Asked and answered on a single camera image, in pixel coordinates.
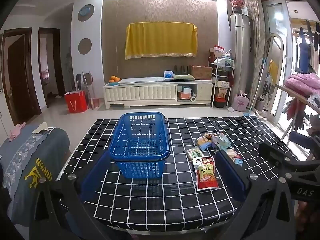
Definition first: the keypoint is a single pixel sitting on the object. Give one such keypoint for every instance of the arched floor mirror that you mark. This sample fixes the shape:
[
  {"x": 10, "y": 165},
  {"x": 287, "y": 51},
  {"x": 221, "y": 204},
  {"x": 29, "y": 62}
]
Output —
[{"x": 273, "y": 55}]

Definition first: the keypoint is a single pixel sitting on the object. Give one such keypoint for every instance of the red white box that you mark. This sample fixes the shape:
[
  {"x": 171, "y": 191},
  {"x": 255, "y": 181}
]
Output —
[{"x": 217, "y": 51}]

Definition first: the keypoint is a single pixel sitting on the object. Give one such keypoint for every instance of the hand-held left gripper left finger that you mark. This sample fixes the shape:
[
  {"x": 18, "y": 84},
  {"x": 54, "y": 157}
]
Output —
[{"x": 93, "y": 180}]

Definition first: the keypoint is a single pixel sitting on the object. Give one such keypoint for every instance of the pink cloth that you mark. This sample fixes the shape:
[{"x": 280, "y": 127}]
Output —
[{"x": 16, "y": 131}]

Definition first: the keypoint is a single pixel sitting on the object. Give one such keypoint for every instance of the grey printed cloth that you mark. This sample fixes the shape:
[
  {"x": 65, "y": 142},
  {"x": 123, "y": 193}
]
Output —
[{"x": 52, "y": 150}]

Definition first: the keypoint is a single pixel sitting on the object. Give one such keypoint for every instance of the black router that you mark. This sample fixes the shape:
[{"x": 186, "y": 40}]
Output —
[{"x": 181, "y": 70}]

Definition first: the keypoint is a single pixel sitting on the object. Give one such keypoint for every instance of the black checked tablecloth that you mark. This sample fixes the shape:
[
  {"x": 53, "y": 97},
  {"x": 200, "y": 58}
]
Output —
[{"x": 155, "y": 200}]

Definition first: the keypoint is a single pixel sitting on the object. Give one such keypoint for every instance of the standing air conditioner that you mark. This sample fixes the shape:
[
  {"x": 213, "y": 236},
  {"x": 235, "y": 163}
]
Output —
[{"x": 241, "y": 55}]

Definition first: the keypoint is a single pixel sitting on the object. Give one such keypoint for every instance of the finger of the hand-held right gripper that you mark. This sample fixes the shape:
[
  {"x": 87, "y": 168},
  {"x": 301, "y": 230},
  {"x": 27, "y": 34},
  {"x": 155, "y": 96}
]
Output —
[
  {"x": 301, "y": 138},
  {"x": 275, "y": 153}
]

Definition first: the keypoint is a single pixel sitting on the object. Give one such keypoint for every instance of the white storage rack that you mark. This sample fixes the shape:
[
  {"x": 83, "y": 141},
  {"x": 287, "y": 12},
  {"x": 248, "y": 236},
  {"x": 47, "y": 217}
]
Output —
[{"x": 222, "y": 85}]

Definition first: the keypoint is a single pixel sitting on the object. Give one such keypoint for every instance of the yellow cloth cover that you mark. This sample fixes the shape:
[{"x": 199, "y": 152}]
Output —
[{"x": 160, "y": 40}]

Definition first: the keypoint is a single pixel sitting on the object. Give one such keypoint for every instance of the hanging clothes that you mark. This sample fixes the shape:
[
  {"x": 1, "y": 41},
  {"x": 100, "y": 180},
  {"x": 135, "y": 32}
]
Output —
[{"x": 305, "y": 52}]

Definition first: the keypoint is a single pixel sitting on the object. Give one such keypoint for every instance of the red gift bag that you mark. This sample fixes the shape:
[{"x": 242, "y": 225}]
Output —
[{"x": 76, "y": 102}]

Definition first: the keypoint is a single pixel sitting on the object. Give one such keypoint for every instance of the blue mop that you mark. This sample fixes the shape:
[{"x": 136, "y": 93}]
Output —
[{"x": 257, "y": 87}]

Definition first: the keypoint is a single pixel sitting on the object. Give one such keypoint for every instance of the orange snack packet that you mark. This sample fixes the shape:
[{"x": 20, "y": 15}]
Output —
[{"x": 203, "y": 142}]

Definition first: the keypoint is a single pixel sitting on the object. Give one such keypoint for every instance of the beige cloth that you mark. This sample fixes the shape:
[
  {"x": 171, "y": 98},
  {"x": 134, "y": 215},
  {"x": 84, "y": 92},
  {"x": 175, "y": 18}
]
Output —
[{"x": 41, "y": 127}]

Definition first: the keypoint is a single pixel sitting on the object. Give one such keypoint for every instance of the brown wooden door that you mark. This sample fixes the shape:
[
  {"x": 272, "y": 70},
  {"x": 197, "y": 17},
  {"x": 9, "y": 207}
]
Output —
[{"x": 20, "y": 75}]

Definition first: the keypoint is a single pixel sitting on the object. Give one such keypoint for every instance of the green snack packet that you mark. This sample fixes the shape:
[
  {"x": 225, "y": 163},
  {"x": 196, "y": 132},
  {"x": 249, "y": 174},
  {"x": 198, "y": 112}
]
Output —
[{"x": 193, "y": 153}]

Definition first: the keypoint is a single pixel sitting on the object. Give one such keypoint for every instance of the brown door frame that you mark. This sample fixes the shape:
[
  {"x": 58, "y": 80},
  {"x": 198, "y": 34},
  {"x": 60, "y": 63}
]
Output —
[{"x": 58, "y": 67}]

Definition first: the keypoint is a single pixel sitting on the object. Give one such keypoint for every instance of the green folded cloth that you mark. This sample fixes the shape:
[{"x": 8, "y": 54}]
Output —
[{"x": 183, "y": 77}]

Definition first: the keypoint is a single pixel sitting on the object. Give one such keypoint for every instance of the pink tote bag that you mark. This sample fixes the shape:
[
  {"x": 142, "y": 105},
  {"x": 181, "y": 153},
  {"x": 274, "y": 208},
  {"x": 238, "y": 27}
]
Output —
[{"x": 241, "y": 102}]

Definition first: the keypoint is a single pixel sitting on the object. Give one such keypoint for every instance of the pile of oranges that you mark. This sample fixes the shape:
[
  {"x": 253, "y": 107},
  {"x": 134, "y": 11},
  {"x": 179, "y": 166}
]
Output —
[{"x": 114, "y": 79}]

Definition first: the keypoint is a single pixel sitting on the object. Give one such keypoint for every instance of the blue tissue box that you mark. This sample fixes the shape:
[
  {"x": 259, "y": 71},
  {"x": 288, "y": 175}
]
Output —
[{"x": 168, "y": 75}]

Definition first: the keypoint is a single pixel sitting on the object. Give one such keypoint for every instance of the red snack packet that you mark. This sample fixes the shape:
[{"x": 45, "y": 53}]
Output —
[{"x": 206, "y": 176}]

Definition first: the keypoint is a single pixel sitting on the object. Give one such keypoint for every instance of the vase of red flowers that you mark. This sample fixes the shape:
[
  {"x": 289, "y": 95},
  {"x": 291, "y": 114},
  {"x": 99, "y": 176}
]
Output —
[{"x": 237, "y": 5}]

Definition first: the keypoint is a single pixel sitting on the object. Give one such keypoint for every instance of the teal box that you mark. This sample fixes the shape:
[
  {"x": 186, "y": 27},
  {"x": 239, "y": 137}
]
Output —
[{"x": 187, "y": 89}]

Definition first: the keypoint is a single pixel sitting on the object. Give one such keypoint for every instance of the blue floral lace cloth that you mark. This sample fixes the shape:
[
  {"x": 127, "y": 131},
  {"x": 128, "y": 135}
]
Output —
[{"x": 18, "y": 155}]

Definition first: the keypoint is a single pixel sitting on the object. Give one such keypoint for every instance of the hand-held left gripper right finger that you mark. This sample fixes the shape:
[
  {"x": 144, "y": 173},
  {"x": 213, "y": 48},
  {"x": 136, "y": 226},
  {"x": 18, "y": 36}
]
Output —
[{"x": 231, "y": 180}]

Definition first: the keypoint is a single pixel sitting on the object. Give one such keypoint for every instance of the blue plastic basket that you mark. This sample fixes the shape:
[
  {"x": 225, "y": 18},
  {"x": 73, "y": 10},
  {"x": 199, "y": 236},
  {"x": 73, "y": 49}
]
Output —
[{"x": 140, "y": 156}]

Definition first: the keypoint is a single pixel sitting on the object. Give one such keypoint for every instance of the pink quilt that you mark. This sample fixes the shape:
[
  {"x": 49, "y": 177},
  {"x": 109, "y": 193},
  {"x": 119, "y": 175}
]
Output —
[{"x": 302, "y": 82}]

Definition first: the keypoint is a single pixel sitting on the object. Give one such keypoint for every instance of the plain round wall disc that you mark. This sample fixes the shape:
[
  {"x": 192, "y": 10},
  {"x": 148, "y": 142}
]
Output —
[{"x": 85, "y": 46}]

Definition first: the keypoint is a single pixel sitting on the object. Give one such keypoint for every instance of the white paper roll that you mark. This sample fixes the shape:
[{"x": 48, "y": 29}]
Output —
[{"x": 193, "y": 97}]

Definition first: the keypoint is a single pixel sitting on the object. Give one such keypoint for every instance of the red dustpan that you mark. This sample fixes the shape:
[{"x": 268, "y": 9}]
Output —
[{"x": 94, "y": 103}]

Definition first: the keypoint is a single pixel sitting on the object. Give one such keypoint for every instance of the brown cardboard box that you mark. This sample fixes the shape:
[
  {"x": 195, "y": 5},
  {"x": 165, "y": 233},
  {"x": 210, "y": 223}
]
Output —
[{"x": 201, "y": 72}]

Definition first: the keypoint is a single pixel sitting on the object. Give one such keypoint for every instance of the orange box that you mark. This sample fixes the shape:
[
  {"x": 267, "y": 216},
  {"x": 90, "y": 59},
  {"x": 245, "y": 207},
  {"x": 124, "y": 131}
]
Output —
[{"x": 185, "y": 95}]

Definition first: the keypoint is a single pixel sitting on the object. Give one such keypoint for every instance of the dark red clothes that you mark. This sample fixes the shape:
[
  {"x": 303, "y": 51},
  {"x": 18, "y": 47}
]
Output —
[{"x": 296, "y": 111}]

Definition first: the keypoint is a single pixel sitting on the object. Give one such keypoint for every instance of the white tv cabinet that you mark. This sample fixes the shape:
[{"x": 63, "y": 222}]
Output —
[{"x": 140, "y": 92}]

